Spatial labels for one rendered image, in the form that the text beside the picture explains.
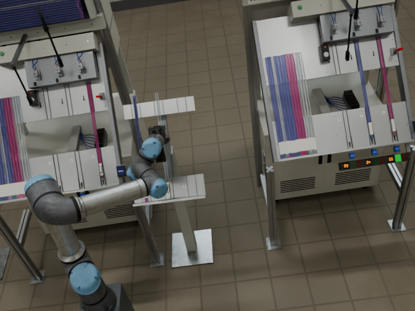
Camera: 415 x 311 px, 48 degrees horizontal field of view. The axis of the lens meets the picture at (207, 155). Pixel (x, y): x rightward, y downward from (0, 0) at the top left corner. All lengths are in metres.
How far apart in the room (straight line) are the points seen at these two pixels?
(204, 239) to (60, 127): 1.13
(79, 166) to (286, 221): 1.33
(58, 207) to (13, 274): 1.54
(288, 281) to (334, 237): 0.41
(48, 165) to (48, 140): 0.52
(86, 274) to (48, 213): 0.39
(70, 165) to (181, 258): 0.91
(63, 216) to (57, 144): 1.24
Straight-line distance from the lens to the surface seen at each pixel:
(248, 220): 2.97
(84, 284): 1.97
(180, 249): 2.89
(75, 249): 2.01
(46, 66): 2.41
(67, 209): 1.69
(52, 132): 2.99
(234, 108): 3.80
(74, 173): 2.40
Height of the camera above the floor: 2.33
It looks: 43 degrees down
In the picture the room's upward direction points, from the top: 10 degrees counter-clockwise
